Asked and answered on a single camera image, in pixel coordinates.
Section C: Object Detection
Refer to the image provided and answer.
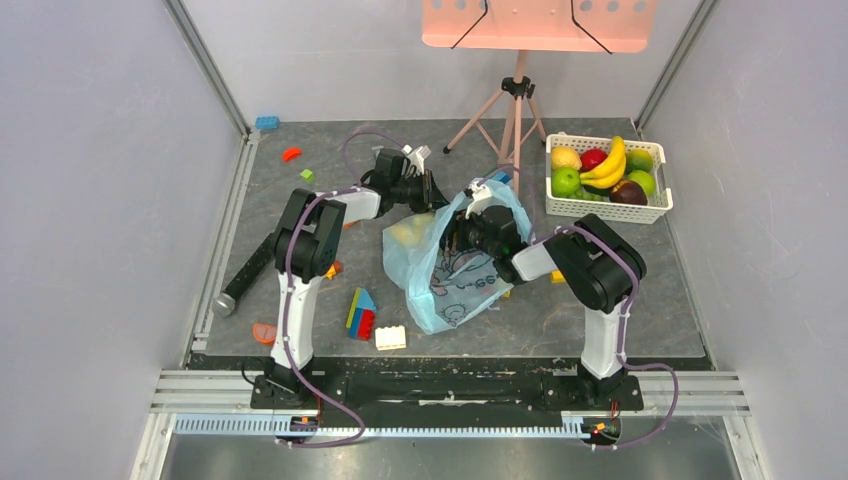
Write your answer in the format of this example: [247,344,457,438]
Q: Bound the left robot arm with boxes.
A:
[251,146,447,408]

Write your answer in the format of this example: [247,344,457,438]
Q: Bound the green blue grey brick stack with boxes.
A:
[493,171,512,184]

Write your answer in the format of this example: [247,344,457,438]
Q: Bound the pink music stand tripod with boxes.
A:
[422,1,657,167]

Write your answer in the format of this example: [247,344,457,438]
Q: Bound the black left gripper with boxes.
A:
[392,171,454,216]

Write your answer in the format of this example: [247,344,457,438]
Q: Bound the cream toy brick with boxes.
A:
[374,325,407,351]

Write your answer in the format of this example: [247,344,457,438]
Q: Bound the red fake pomegranate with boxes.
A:
[580,148,608,173]

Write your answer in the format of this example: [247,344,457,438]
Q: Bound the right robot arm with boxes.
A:
[440,206,647,410]

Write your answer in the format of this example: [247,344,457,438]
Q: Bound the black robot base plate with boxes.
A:
[250,357,650,429]

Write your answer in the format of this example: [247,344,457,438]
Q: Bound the multicolour brick house stack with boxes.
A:
[345,287,377,341]

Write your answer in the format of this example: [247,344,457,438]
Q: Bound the orange semicircle block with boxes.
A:
[252,323,277,345]

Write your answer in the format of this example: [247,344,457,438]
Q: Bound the green fake apple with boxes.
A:
[550,167,581,198]
[627,170,657,198]

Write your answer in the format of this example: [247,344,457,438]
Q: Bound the yellow fake lemon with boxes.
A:
[550,146,582,171]

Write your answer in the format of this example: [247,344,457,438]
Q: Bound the black cylindrical roller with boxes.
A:
[212,232,274,317]

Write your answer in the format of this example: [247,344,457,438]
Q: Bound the blue toy brick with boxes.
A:
[254,116,280,131]

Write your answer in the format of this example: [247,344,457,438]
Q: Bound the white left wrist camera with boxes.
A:
[401,145,431,174]

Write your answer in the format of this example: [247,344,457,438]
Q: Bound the yellow green fake mango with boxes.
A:
[625,149,654,174]

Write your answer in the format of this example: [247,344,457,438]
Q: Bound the small red arch block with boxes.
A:
[281,147,302,163]

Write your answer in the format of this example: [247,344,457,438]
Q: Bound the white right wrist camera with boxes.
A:
[463,179,493,219]

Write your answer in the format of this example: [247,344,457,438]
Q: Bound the light blue plastic bag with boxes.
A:
[382,180,532,335]

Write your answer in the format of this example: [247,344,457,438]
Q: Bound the white perforated plastic basket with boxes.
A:
[545,132,673,224]

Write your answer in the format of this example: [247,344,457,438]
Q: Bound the yellow fake banana bunch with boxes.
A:
[580,136,626,189]

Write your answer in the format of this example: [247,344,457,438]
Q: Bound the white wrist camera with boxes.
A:
[463,179,493,219]
[401,145,431,174]

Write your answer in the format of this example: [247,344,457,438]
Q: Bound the yellow fake fruit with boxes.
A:
[388,213,435,248]

